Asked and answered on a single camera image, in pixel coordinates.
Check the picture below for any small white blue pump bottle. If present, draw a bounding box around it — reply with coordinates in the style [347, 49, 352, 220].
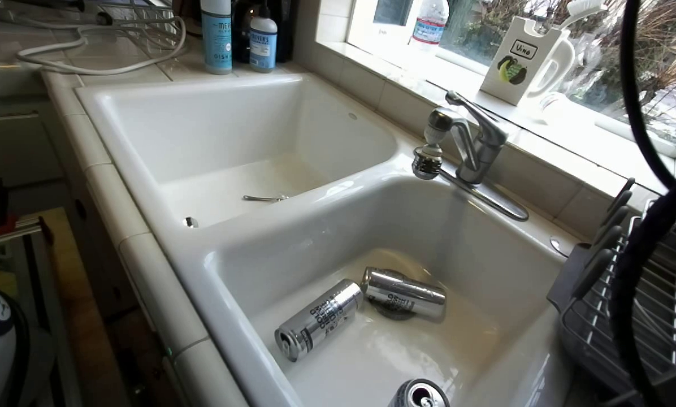
[246, 3, 281, 75]

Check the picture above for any white cable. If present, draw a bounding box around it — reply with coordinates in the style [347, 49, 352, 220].
[15, 8, 190, 77]

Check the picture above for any black wire dish rack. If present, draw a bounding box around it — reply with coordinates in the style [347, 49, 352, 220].
[548, 179, 676, 407]

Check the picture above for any chrome sink faucet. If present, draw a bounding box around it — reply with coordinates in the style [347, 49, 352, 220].
[410, 90, 532, 223]

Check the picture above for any white wire basket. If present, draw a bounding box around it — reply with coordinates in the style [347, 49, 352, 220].
[78, 0, 184, 37]

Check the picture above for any tall white blue soap bottle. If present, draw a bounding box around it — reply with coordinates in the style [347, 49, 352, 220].
[200, 0, 236, 75]

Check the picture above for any white carton with green logo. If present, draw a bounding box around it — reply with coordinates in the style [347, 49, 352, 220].
[480, 16, 567, 108]

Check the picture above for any clear plastic water bottle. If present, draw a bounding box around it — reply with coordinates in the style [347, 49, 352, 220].
[410, 0, 452, 48]

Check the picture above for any silver can with pull tab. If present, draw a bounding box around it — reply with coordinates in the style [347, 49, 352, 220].
[392, 377, 452, 407]

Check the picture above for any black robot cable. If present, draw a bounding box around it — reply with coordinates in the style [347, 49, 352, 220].
[609, 0, 676, 407]

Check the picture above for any silver can with dark print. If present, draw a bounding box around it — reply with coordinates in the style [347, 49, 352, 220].
[271, 279, 364, 363]

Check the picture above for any white cabinet drawer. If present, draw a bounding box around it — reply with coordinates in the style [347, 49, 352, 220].
[0, 98, 70, 189]

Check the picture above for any window with white frame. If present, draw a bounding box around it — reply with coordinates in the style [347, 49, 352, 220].
[314, 0, 676, 201]

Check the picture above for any plain silver can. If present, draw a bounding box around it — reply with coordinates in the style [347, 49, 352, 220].
[359, 266, 451, 323]

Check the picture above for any white double basin sink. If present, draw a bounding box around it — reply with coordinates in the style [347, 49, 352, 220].
[72, 69, 579, 407]

